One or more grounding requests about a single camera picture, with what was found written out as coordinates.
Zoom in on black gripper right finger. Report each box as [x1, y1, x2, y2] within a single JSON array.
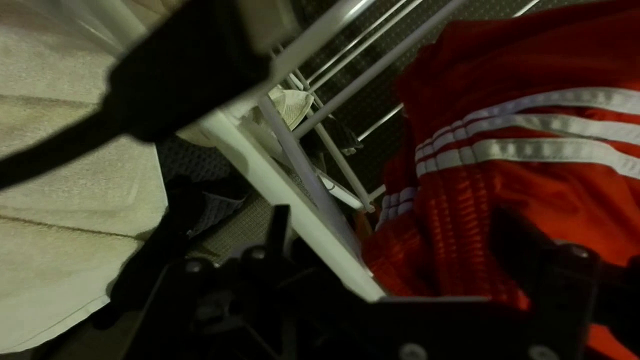
[[494, 206, 605, 316]]

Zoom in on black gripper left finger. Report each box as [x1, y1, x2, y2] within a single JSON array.
[[159, 202, 303, 309]]

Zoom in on red shorts with white stripes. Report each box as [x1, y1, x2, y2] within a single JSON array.
[[363, 0, 640, 360]]

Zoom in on cream white towel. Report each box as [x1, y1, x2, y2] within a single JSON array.
[[0, 0, 317, 357]]

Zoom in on white wire drying rack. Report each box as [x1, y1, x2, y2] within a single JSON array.
[[99, 0, 544, 307]]

